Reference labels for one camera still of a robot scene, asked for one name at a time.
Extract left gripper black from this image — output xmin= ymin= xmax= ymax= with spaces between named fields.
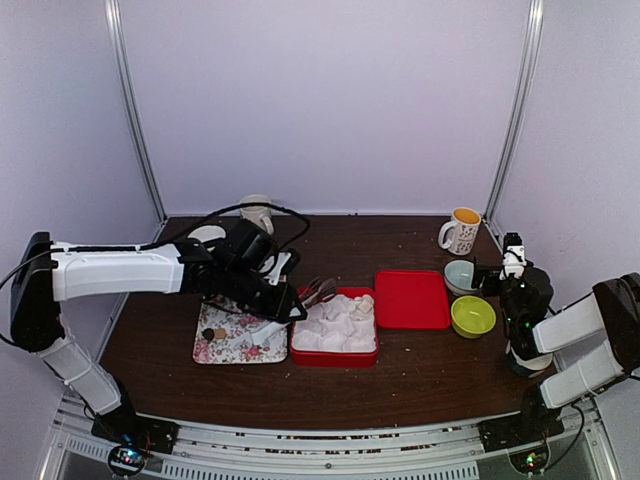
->
xmin=221 ymin=263 xmax=306 ymax=323

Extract metal tongs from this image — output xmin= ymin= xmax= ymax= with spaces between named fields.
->
xmin=247 ymin=276 xmax=340 ymax=347

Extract red box lid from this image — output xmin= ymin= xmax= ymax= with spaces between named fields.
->
xmin=374 ymin=270 xmax=451 ymax=331

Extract white square chocolate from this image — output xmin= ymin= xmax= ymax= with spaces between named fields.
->
xmin=354 ymin=295 xmax=374 ymax=316

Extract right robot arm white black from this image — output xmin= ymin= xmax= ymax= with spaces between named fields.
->
xmin=472 ymin=251 xmax=639 ymax=442

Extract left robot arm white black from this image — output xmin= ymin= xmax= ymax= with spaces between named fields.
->
xmin=6 ymin=219 xmax=307 ymax=444

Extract light blue bowl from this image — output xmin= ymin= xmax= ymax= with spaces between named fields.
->
xmin=444 ymin=259 xmax=478 ymax=296

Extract lime green bowl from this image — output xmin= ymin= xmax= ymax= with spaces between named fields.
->
xmin=450 ymin=296 xmax=497 ymax=339

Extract floral cream mug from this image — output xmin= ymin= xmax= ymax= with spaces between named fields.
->
xmin=240 ymin=194 xmax=274 ymax=235

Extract white mug orange inside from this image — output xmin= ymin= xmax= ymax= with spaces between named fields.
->
xmin=437 ymin=207 xmax=482 ymax=256

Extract floral rectangular tray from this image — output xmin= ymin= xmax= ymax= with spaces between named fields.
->
xmin=192 ymin=297 xmax=288 ymax=365

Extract red box base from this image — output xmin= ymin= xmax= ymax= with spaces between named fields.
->
xmin=290 ymin=287 xmax=379 ymax=368

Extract dark blue white bowl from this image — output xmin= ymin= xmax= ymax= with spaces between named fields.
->
xmin=505 ymin=343 xmax=553 ymax=378

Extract white paper liners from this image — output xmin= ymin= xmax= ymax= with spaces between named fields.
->
xmin=291 ymin=294 xmax=377 ymax=354

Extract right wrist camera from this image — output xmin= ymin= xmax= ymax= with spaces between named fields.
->
xmin=500 ymin=232 xmax=527 ymax=280

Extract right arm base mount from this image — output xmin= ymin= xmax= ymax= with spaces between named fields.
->
xmin=477 ymin=386 xmax=564 ymax=476

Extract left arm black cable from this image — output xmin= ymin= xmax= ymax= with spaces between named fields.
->
xmin=0 ymin=202 xmax=310 ymax=291

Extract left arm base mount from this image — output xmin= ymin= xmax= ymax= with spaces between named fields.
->
xmin=90 ymin=380 xmax=179 ymax=479

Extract right aluminium frame post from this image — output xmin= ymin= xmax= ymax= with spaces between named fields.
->
xmin=484 ymin=0 xmax=545 ymax=223

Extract aluminium frame post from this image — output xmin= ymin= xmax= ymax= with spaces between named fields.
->
xmin=104 ymin=0 xmax=167 ymax=223
xmin=484 ymin=0 xmax=545 ymax=223

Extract left aluminium frame post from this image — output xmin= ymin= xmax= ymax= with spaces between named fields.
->
xmin=104 ymin=0 xmax=167 ymax=223

